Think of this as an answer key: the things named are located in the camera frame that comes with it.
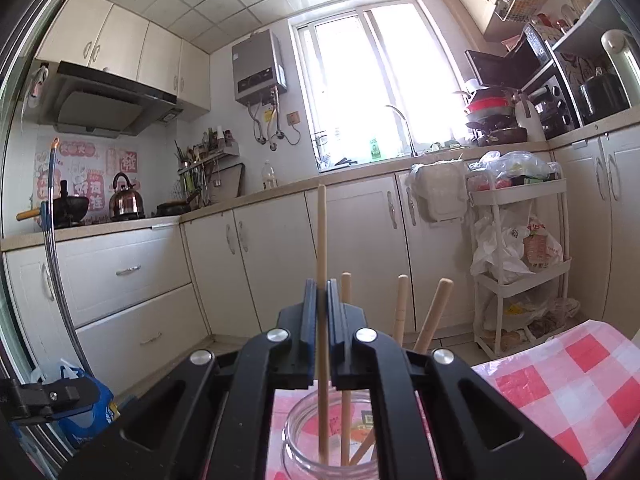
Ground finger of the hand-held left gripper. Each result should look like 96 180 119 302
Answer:
0 375 100 427

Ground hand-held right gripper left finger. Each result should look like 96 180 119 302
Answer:
59 279 319 480

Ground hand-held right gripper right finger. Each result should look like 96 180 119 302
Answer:
327 279 587 480

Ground pale wooden chopstick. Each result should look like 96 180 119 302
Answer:
316 184 331 466
392 274 410 347
349 277 454 466

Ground clear glass jar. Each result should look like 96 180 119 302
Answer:
281 388 386 480

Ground blue plastic bag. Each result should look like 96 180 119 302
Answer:
30 357 117 449

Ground cream base kitchen cabinets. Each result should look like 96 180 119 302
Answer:
0 152 482 397

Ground white hanging waste bin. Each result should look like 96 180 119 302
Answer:
407 162 469 224

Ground black wok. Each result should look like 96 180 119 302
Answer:
16 180 92 229

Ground white plastic bag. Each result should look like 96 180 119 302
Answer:
471 214 564 282

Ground white rolling cart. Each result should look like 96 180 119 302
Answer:
467 177 574 359

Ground utensil drying rack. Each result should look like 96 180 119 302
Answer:
174 129 241 207

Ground steel kettle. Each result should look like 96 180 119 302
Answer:
110 172 146 221

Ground steel sink faucet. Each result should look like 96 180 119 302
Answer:
384 104 419 157

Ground red white checked tablecloth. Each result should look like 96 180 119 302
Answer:
265 319 640 480

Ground clear plastic bag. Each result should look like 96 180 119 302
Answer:
476 150 552 184

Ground kitchen window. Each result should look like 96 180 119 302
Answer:
289 0 482 172

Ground stack of pans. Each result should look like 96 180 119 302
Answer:
464 87 529 147

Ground grey gas water heater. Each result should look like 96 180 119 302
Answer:
231 28 289 107

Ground white slim thermos flask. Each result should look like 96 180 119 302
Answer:
514 92 547 144

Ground cream side kitchen cabinets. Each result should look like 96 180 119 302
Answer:
547 120 640 342

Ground grey range hood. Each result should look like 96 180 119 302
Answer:
34 60 179 139

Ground black toaster oven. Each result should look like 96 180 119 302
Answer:
525 72 584 141

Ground black microwave oven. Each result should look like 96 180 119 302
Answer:
464 25 556 89

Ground black cooking pot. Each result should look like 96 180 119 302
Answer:
579 72 632 122

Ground white thermos jug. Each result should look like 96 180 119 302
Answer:
600 29 640 112

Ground pink wall poster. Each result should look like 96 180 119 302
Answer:
33 137 142 202

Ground cream wall cabinets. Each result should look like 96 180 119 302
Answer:
34 0 212 111

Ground white wire basket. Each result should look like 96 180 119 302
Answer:
492 0 544 24

